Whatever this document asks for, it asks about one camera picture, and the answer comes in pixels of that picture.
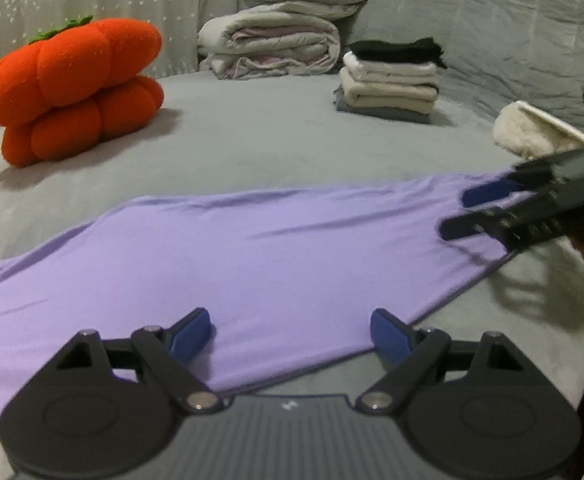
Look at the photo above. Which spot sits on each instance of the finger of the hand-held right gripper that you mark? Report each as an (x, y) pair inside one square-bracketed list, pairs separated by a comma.
[(516, 222), (486, 192)]

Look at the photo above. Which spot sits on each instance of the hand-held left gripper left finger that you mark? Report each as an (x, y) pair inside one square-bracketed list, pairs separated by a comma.
[(192, 332)]

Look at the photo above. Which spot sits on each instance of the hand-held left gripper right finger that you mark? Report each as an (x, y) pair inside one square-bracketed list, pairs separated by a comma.
[(389, 335)]

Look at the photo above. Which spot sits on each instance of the white fluffy plush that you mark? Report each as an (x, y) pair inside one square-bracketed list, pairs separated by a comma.
[(521, 137)]

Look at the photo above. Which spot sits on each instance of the white book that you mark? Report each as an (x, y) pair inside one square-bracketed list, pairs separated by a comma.
[(551, 120)]

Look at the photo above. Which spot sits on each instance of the beige folded garment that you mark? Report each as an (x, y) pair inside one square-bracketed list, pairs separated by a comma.
[(386, 95)]

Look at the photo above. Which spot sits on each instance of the black folded garment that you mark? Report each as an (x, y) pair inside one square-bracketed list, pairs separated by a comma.
[(396, 50)]

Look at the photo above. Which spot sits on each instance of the grey quilted blanket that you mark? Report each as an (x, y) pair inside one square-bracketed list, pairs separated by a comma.
[(496, 20)]

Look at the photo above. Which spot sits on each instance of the grey bed sheet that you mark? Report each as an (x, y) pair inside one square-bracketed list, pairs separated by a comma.
[(272, 135)]

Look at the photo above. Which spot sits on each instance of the orange pumpkin plush cushion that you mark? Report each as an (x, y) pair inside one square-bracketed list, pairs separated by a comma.
[(97, 125), (72, 65)]

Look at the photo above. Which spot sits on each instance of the folded grey and purple quilt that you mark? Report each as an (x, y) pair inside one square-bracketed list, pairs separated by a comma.
[(272, 40)]

